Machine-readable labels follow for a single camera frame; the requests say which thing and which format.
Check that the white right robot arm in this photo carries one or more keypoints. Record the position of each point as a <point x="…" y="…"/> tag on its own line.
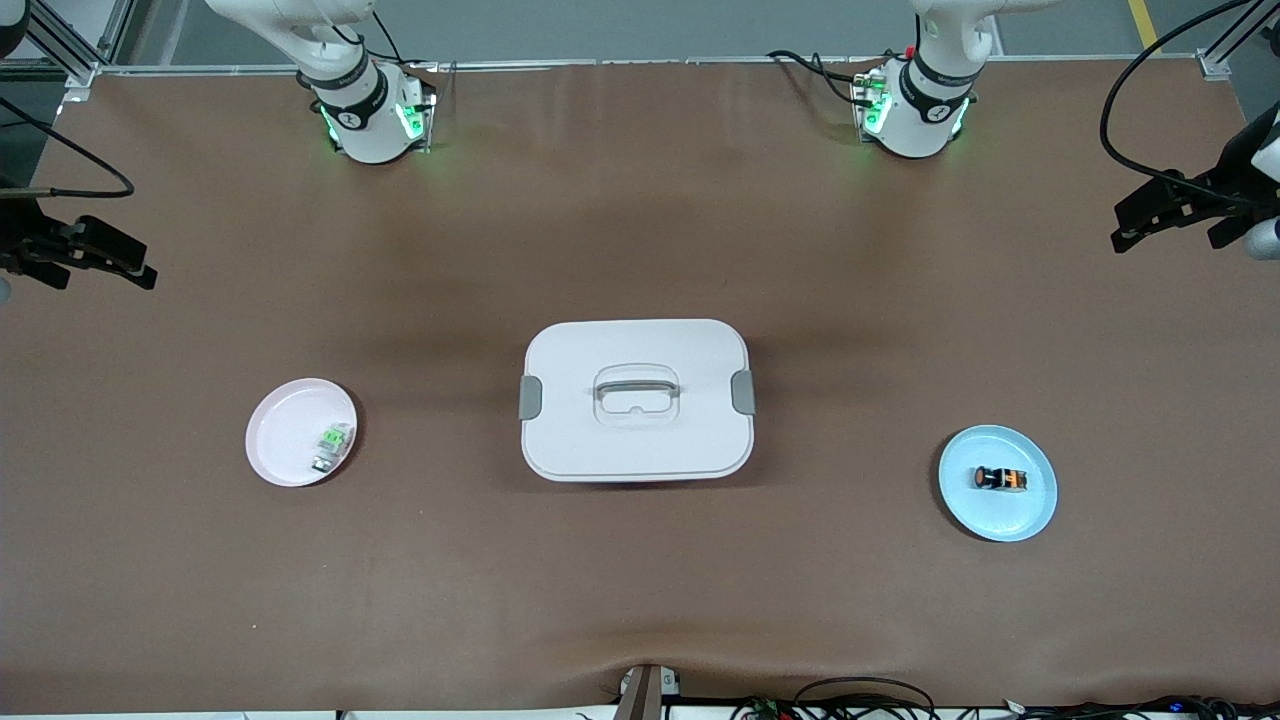
<point x="365" y="120"/>

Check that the light blue round plate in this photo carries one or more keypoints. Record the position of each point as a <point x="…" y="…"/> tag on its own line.
<point x="1000" y="515"/>

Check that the aluminium frame strut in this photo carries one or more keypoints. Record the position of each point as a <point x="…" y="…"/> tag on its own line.
<point x="70" y="45"/>
<point x="1235" y="40"/>

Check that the brown table mat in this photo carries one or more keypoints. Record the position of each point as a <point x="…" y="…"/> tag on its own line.
<point x="640" y="580"/>

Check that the grey metal bracket post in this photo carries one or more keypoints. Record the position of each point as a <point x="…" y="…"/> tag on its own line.
<point x="645" y="695"/>

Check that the orange push-button switch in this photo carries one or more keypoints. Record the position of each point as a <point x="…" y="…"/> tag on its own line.
<point x="1000" y="480"/>

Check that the green push-button switch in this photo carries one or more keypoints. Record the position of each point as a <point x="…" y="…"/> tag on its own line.
<point x="332" y="445"/>

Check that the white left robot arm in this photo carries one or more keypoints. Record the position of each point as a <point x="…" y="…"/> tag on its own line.
<point x="915" y="115"/>

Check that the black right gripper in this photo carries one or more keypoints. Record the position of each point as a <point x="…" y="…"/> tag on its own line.
<point x="22" y="243"/>

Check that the pink round plate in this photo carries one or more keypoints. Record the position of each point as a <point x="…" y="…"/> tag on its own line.
<point x="285" y="440"/>

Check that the silver table edge rail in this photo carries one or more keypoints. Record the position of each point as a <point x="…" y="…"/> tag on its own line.
<point x="650" y="62"/>

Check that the grey box latch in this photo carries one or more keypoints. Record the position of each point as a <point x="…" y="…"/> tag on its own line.
<point x="530" y="398"/>
<point x="743" y="392"/>

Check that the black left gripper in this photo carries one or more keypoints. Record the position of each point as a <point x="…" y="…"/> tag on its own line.
<point x="1226" y="187"/>

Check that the white lidded storage box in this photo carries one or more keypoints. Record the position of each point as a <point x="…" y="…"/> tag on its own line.
<point x="640" y="450"/>

